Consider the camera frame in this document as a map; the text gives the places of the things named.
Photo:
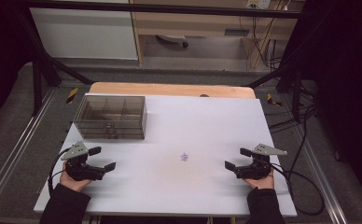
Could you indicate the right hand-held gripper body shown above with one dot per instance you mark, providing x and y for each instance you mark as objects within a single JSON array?
[{"x": 257, "y": 169}]

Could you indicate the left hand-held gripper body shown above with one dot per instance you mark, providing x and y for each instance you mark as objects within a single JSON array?
[{"x": 76, "y": 169}]

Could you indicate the smoky transparent drawer organizer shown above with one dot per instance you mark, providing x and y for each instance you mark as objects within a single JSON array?
[{"x": 114, "y": 115}]

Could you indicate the small purple star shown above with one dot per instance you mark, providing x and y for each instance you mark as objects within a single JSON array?
[{"x": 184, "y": 157}]

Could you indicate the person's left hand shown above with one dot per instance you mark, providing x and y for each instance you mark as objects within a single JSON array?
[{"x": 73, "y": 185}]

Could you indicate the person's right hand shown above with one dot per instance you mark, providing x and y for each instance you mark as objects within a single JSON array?
[{"x": 264, "y": 183}]

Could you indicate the yellow black tape strip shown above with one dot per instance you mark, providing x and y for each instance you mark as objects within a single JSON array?
[
  {"x": 72, "y": 95},
  {"x": 273, "y": 100}
]

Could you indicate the black metal stand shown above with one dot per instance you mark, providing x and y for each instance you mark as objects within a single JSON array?
[
  {"x": 295, "y": 90},
  {"x": 37, "y": 84}
]

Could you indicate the wooden table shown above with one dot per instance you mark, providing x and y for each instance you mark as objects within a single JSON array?
[{"x": 169, "y": 89}]

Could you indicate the white cabinet panel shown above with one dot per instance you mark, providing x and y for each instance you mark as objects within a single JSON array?
[{"x": 82, "y": 34}]

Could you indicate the white chair base with caster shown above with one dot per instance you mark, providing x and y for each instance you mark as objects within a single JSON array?
[{"x": 173, "y": 39}]

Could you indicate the light wooden desk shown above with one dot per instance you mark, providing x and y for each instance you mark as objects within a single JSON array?
[{"x": 201, "y": 23}]

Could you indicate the white power strip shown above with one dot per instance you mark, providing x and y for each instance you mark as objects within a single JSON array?
[{"x": 258, "y": 3}]

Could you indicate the aluminium floor rail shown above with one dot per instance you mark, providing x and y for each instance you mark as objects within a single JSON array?
[
  {"x": 17, "y": 149},
  {"x": 322, "y": 180}
]

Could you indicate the black horizontal frame bar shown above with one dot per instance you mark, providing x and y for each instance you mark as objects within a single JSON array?
[{"x": 169, "y": 8}]

